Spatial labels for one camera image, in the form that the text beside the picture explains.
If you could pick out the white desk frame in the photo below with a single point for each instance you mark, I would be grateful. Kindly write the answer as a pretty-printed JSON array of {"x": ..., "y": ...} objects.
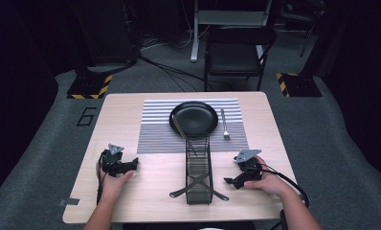
[{"x": 196, "y": 35}]

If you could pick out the black tape floor number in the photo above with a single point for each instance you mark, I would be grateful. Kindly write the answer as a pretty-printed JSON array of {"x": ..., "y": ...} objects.
[{"x": 86, "y": 116}]

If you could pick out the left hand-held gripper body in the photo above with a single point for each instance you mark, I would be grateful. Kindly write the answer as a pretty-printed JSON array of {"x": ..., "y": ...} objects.
[{"x": 111, "y": 163}]

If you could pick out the person's right hand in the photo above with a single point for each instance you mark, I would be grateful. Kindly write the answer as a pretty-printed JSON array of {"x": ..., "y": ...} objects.
[{"x": 270, "y": 182}]

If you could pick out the silver fork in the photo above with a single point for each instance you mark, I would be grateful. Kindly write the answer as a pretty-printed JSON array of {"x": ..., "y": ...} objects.
[{"x": 224, "y": 123}]

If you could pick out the grey striped placemat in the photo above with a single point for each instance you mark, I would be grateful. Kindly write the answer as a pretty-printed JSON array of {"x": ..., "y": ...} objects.
[{"x": 153, "y": 134}]

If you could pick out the person's left hand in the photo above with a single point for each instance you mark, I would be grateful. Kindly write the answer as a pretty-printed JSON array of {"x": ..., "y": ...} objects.
[{"x": 113, "y": 185}]

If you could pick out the black cabinet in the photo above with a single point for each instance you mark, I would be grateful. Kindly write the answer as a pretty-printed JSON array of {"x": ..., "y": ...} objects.
[{"x": 105, "y": 32}]

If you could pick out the black utensil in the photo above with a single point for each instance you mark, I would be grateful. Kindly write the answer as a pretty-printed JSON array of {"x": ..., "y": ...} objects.
[
  {"x": 182, "y": 191},
  {"x": 219, "y": 194}
]

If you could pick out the black stand base hazard stripes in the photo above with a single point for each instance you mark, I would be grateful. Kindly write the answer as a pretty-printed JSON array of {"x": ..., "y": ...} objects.
[
  {"x": 300, "y": 84},
  {"x": 89, "y": 87}
]

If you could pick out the black round plate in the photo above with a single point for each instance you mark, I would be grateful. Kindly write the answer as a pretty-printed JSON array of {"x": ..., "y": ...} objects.
[{"x": 196, "y": 118}]

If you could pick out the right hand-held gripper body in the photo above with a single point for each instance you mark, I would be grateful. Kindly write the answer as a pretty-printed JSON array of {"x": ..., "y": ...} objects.
[{"x": 250, "y": 167}]

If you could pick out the silver knife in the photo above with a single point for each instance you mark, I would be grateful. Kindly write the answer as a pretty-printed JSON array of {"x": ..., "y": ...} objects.
[{"x": 180, "y": 129}]

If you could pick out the dark chair with metal legs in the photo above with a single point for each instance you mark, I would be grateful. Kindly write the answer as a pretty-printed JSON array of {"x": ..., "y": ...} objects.
[{"x": 302, "y": 12}]

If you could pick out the grey tape strip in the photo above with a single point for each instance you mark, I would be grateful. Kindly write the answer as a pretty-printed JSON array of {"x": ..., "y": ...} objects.
[{"x": 70, "y": 202}]

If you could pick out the black folding chair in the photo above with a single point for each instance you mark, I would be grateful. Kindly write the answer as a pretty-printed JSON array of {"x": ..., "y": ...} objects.
[{"x": 235, "y": 54}]

